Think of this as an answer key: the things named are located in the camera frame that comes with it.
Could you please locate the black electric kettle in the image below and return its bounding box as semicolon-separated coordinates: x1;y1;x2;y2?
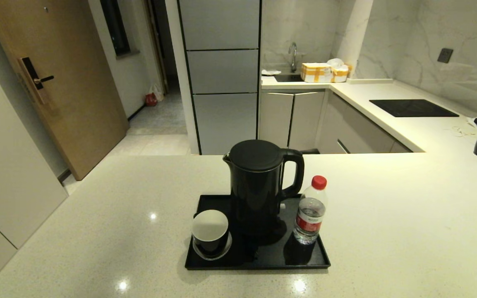
223;139;305;237

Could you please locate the clear plastic water bottle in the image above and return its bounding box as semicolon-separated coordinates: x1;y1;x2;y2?
293;175;328;245

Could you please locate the grey sink base cabinet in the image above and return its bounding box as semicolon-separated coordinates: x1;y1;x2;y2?
259;90;326;151

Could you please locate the tall grey cabinet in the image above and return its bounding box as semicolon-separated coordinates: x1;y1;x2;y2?
177;0;261;155

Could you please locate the white shopping bag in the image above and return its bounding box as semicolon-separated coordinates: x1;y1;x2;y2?
149;84;165;102

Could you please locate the round white coaster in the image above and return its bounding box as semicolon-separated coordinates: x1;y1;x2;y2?
192;232;233;261

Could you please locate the large box with yellow tape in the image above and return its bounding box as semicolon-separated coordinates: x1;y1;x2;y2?
301;62;332;83

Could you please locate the chrome sink faucet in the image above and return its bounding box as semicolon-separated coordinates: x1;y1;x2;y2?
289;41;298;73

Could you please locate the grey counter drawer cabinet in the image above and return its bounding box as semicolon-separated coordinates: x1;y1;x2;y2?
317;91;413;154

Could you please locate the small box with yellow tape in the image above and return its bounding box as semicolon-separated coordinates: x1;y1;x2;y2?
331;65;352;82

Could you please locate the black rectangular tray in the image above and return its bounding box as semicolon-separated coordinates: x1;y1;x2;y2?
185;194;331;271

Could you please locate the dark window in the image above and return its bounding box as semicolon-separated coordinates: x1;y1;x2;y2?
100;0;132;56

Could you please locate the black induction cooktop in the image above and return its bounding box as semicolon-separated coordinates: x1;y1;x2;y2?
369;99;460;118

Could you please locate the brown wooden door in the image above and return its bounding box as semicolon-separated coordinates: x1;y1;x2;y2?
0;0;129;181

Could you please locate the black electronic door lock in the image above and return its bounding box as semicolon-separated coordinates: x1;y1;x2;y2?
18;57;55;104

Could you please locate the white side cabinet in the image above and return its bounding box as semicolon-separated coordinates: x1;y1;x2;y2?
0;74;68;286

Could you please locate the black power cord with plug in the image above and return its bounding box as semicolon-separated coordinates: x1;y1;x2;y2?
244;242;264;265

